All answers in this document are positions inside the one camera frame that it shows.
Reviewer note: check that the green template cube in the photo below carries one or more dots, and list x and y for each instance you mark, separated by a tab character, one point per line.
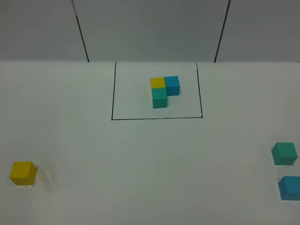
159	98

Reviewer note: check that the yellow template cube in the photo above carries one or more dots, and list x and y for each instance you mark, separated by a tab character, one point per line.
157	84

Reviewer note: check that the blue template cube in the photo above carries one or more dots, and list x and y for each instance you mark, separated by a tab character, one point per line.
172	85

